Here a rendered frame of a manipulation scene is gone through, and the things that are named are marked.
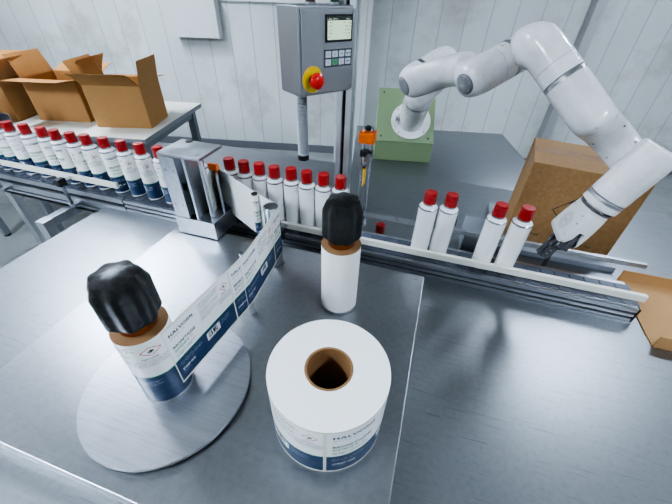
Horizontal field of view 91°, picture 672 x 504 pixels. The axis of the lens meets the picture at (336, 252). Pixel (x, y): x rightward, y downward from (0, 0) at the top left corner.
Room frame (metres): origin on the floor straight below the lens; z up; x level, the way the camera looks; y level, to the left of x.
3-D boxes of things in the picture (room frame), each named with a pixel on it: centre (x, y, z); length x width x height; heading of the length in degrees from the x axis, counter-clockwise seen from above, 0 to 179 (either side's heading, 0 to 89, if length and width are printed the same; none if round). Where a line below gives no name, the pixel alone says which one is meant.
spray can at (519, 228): (0.74, -0.49, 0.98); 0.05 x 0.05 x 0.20
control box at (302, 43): (0.98, 0.07, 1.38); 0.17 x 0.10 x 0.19; 129
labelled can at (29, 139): (1.21, 1.17, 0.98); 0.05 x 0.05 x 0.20
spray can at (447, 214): (0.79, -0.31, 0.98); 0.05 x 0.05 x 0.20
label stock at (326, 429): (0.30, 0.00, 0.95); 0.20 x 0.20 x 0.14
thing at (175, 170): (0.90, 0.42, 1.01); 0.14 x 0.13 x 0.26; 74
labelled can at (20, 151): (1.23, 1.24, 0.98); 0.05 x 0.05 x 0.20
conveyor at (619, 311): (0.87, -0.02, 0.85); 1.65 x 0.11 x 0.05; 74
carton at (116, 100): (2.24, 1.38, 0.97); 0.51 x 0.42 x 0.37; 1
